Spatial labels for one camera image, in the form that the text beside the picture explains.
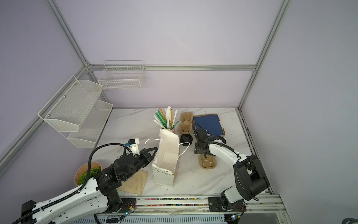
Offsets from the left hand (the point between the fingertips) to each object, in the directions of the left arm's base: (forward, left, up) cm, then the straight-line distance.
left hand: (157, 150), depth 70 cm
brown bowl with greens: (-7, +44, -13) cm, 46 cm away
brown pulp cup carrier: (+31, -15, -18) cm, 39 cm away
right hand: (+9, -25, -18) cm, 32 cm away
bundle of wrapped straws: (+28, -1, -10) cm, 29 cm away
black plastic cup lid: (+19, -15, -18) cm, 31 cm away
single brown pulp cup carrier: (+3, -30, -23) cm, 38 cm away
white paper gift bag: (+2, -2, -25) cm, 25 cm away
